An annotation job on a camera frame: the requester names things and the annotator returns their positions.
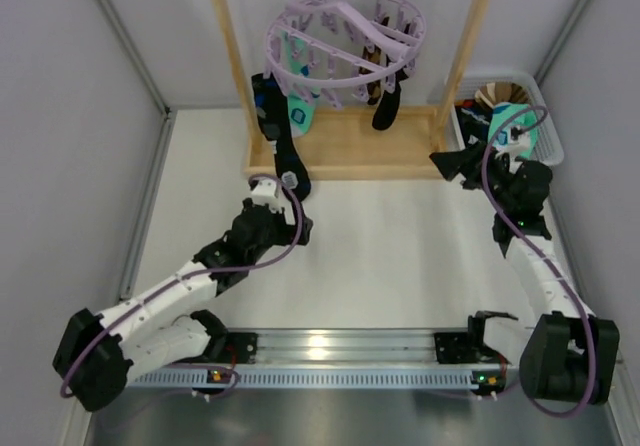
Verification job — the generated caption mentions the black patterned sock back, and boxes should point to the black patterned sock back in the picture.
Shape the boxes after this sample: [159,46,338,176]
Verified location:
[455,106,493,147]

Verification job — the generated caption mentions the black patterned sock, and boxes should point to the black patterned sock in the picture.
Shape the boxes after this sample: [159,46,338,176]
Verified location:
[455,106,493,147]
[251,73,311,201]

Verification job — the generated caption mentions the mint green sock front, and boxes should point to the mint green sock front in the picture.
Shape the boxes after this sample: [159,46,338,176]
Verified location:
[487,100,540,160]

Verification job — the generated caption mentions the mint green sock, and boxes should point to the mint green sock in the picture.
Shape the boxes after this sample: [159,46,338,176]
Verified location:
[487,100,540,160]
[282,33,315,138]

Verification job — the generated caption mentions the black patterned sock front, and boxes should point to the black patterned sock front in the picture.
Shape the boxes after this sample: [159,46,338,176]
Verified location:
[251,73,311,201]

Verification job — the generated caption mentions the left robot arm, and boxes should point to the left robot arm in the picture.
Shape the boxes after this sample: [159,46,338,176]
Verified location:
[52,198,313,412]

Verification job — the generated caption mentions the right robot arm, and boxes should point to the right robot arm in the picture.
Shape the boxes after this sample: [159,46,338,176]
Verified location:
[430,142,620,405]

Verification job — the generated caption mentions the brown argyle socks in basket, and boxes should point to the brown argyle socks in basket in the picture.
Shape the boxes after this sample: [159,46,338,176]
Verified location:
[455,82,530,111]

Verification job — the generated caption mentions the wooden hanger rack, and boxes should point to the wooden hanger rack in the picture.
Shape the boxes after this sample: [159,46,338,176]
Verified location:
[211,0,490,181]

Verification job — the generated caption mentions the purple round clip hanger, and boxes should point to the purple round clip hanger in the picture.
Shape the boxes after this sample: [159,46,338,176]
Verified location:
[264,0,427,109]

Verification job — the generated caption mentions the white plastic basket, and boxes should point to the white plastic basket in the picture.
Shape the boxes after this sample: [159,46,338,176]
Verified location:
[451,70,564,167]

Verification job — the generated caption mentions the mint green sock back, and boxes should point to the mint green sock back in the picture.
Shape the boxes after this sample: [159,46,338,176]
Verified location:
[282,33,315,138]

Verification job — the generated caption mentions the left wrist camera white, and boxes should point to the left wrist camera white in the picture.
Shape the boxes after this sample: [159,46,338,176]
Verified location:
[249,175,285,214]

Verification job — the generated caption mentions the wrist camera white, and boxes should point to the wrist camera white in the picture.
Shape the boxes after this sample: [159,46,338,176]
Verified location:
[249,175,285,214]
[494,126,533,160]

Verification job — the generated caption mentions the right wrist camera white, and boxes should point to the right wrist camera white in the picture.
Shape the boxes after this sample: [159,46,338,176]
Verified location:
[494,126,533,160]

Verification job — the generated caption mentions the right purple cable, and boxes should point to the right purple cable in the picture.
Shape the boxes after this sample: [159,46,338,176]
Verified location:
[480,105,599,415]

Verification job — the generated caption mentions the purple cable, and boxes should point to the purple cable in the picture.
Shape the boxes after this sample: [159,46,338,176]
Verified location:
[480,105,599,415]
[59,173,306,400]

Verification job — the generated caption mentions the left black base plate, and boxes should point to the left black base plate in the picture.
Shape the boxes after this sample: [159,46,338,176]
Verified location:
[217,332,259,366]

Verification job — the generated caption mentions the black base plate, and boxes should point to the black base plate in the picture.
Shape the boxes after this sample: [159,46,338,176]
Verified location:
[217,332,259,366]
[433,332,476,365]

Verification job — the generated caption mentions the aluminium mounting rail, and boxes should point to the aluminium mounting rail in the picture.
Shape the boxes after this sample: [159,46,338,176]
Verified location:
[129,328,517,396]

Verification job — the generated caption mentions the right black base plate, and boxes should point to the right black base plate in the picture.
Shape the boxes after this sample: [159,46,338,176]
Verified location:
[433,332,476,365]

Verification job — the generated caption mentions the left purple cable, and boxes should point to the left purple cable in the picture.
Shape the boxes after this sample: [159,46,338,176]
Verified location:
[59,173,306,400]

